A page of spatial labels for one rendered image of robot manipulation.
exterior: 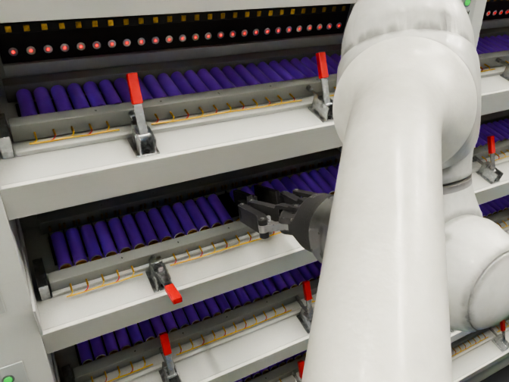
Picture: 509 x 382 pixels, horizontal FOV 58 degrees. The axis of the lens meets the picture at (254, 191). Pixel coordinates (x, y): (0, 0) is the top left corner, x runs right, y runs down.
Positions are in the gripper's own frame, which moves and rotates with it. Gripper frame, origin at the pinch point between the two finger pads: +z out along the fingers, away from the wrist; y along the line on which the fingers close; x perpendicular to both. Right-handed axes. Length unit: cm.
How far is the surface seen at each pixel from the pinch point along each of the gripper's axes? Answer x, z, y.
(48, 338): 9.7, -3.4, 32.6
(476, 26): -21.7, -12.4, -35.3
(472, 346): 64, 17, -71
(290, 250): 8.5, -3.4, -3.1
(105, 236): 1.2, 4.9, 22.5
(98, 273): 4.7, 0.2, 25.0
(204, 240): 4.1, -0.2, 9.5
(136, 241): 2.4, 2.8, 18.7
